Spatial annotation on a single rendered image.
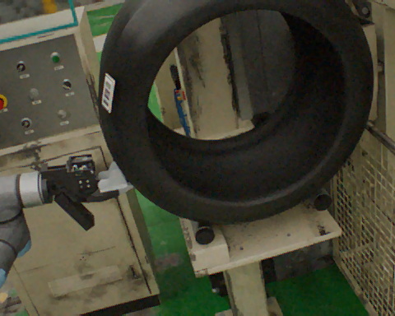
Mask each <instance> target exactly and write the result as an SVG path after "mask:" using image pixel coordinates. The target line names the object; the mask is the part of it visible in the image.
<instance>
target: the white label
mask: <svg viewBox="0 0 395 316"><path fill-rule="evenodd" d="M114 84H115V80H114V79H113V78H111V77H110V76H108V75H107V74H106V76H105V82H104V89H103V95H102V101H101V104H102V105H103V106H104V107H105V108H106V109H107V110H108V111H109V112H110V111H111V103H112V97H113V93H114Z"/></svg>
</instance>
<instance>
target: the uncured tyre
mask: <svg viewBox="0 0 395 316"><path fill-rule="evenodd" d="M246 10H250V11H254V10H268V11H276V12H280V13H281V15H282V16H283V18H284V19H285V20H286V23H287V25H288V26H289V28H290V32H291V34H292V38H293V41H294V46H295V71H294V76H293V78H292V82H291V84H290V88H289V90H288V91H287V93H286V96H285V97H284V99H283V101H282V102H281V103H280V104H279V106H278V107H277V108H276V109H275V112H274V113H273V114H272V115H271V116H270V117H269V118H266V119H265V120H264V121H263V122H261V123H260V124H259V125H258V126H256V127H255V128H252V129H250V130H248V131H247V132H244V133H241V134H239V135H236V136H233V137H227V138H222V139H221V140H220V139H199V138H195V137H188V136H185V135H183V134H181V133H179V132H176V131H174V130H173V129H171V128H169V127H167V126H166V125H164V124H163V123H162V122H161V121H160V120H159V119H158V118H157V117H156V116H155V115H154V114H153V113H152V112H151V111H150V109H149V108H148V106H147V104H148V99H149V95H150V92H151V87H152V86H153V84H154V81H155V79H156V76H157V74H158V72H159V70H160V69H161V67H162V65H163V64H164V62H165V60H166V59H167V58H168V57H169V55H170V54H171V53H172V51H173V50H174V49H175V48H176V47H177V46H178V45H179V44H180V43H181V42H182V41H183V40H184V39H185V38H186V37H187V36H188V35H190V34H191V33H193V32H194V31H195V30H196V29H198V28H199V27H201V26H203V25H205V24H206V23H208V22H209V21H212V20H215V19H216V18H218V17H221V16H224V15H227V14H230V13H233V12H241V11H246ZM106 74H107V75H108V76H110V77H111V78H113V79H114V80H115V84H114V93H113V97H112V103H111V111H110V112H109V111H108V110H107V109H106V108H105V107H104V106H103V105H102V104H101V101H102V95H103V89H104V82H105V76H106ZM373 91H374V65H373V59H372V54H371V50H370V48H369V44H368V41H367V39H366V36H365V33H364V31H363V29H362V27H361V25H360V23H359V21H358V20H357V18H356V16H355V14H354V13H353V11H352V10H351V9H350V7H349V6H348V5H347V4H346V2H345V1H344V0H126V1H125V2H124V3H123V5H122V6H121V7H120V9H119V10H118V13H117V14H116V16H115V18H114V20H113V22H112V23H111V25H110V28H109V31H108V33H107V35H106V38H105V43H104V47H103V50H102V55H101V58H100V75H99V93H98V104H99V114H100V127H101V131H102V133H103V137H104V140H105V143H106V146H107V147H108V149H109V152H110V154H111V156H112V157H113V159H114V161H115V163H116V164H117V166H118V168H119V170H120V171H121V172H122V174H123V175H124V177H125V178H126V179H127V180H128V182H129V183H130V184H131V185H132V186H133V187H134V188H135V189H136V190H137V191H138V192H139V193H140V194H141V195H142V196H144V197H145V198H146V199H148V200H149V201H150V202H152V203H154V204H155V205H157V206H158V207H160V208H162V209H163V210H165V211H167V212H169V213H171V214H174V215H176V216H180V217H183V218H185V219H188V220H191V221H198V222H204V223H210V224H213V225H236V224H244V223H249V222H254V221H260V220H263V219H267V218H269V217H272V216H276V215H278V214H281V213H282V212H284V211H288V210H290V209H291V208H293V207H296V206H297V205H299V204H301V203H302V202H304V201H306V200H307V199H309V198H310V197H312V196H313V195H314V194H315V193H316V192H317V191H318V190H319V189H321V188H322V187H323V186H324V185H325V184H326V183H328V182H329V181H330V180H331V179H332V178H333V177H334V176H335V175H336V174H337V172H338V171H339V170H340V169H341V168H342V166H343V165H344V164H345V163H346V162H347V161H348V159H349V158H350V156H351V154H352V153H353V151H354V150H355V148H356V147H357V145H358V143H359V141H360V139H361V135H362V133H363V131H364V129H365V125H366V124H367V121H368V118H369V113H370V110H371V106H372V102H373V97H374V96H373Z"/></svg>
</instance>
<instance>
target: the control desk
mask: <svg viewBox="0 0 395 316"><path fill-rule="evenodd" d="M75 12H76V14H77V19H78V26H73V27H68V28H65V29H61V30H57V31H54V32H49V33H45V34H42V35H35V36H31V37H27V38H23V39H16V40H13V41H8V42H5V43H1V44H0V176H4V175H10V174H25V173H30V172H36V171H40V170H41V169H42V165H41V164H44V163H48V165H49V166H54V165H63V164H66V163H67V160H68V157H69V156H80V155H85V154H92V156H93V160H94V162H95V170H96V172H95V174H96V175H98V174H99V173H100V172H102V171H106V170H108V169H109V167H110V165H111V163H112V162H115V161H114V159H113V157H112V156H111V154H110V152H109V149H108V147H107V146H106V143H105V140H104V137H103V133H102V131H101V127H100V114H99V104H98V93H99V75H100V65H99V59H98V56H97V53H96V51H95V43H94V40H93V38H92V35H91V28H90V24H89V22H88V16H87V14H86V9H85V7H76V8H75ZM54 198H55V196H53V203H51V204H48V203H45V204H44V205H43V206H38V207H30V208H28V207H24V208H23V211H24V213H25V217H26V222H27V225H28V228H29V230H30V237H31V240H32V245H31V248H30V250H29V251H28V252H27V253H26V254H24V255H23V256H21V257H19V258H17V259H16V260H15V262H14V263H13V264H12V269H11V271H10V272H9V274H8V276H9V277H10V279H11V281H12V285H13V287H14V288H15V289H16V292H17V294H18V295H19V297H20V299H21V301H22V303H23V305H24V306H25V308H26V312H27V314H28V315H29V316H122V315H125V314H131V313H134V312H136V311H138V310H144V309H148V308H150V307H156V306H159V305H161V302H160V287H159V281H158V280H157V275H156V265H155V258H154V253H153V251H152V247H151V237H150V235H149V232H148V229H147V226H146V222H145V219H144V215H143V214H142V210H141V208H140V205H139V201H138V199H137V194H136V192H135V188H131V189H129V190H128V191H127V192H126V193H123V194H121V195H119V196H118V197H116V198H111V199H109V200H106V201H103V202H89V203H88V202H83V203H82V204H83V205H84V206H85V207H86V208H87V209H88V210H89V211H91V212H92V214H93V215H94V218H95V226H93V227H92V228H91V229H90V230H87V231H85V230H84V229H83V228H82V227H81V226H80V225H79V223H77V222H76V221H74V220H73V219H72V218H71V217H70V216H69V215H68V214H67V213H66V212H65V211H64V210H63V209H62V208H61V207H60V206H59V205H58V204H57V203H56V202H55V201H54Z"/></svg>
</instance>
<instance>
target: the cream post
mask: <svg viewBox="0 0 395 316"><path fill-rule="evenodd" d="M176 50H177V54H178V57H177V55H176V54H175V56H176V60H177V63H176V64H177V68H178V73H179V79H180V84H181V87H182V91H184V94H185V97H186V100H185V101H184V103H185V107H186V111H187V116H188V121H189V126H190V130H191V134H192V137H195V138H202V137H208V136H211V135H216V134H219V133H223V132H229V131H232V130H235V129H239V126H238V121H237V116H236V110H235V100H234V95H233V90H232V85H231V79H230V69H229V64H228V58H227V53H226V48H225V39H224V34H223V29H222V24H221V18H220V17H218V18H216V19H215V20H212V21H209V22H208V23H206V24H205V25H203V26H201V27H199V28H198V29H196V30H195V31H194V32H193V33H191V34H190V35H188V36H187V37H186V38H185V39H184V40H183V41H182V42H181V43H180V44H179V45H178V46H177V47H176ZM223 274H224V278H225V284H226V287H227V291H228V295H229V299H230V305H231V308H232V310H231V311H232V312H233V315H234V316H269V312H268V302H267V293H266V289H265V285H264V280H263V271H262V266H261V261H260V260H258V261H256V262H253V263H248V264H245V265H243V266H240V267H236V268H230V269H227V270H224V271H223Z"/></svg>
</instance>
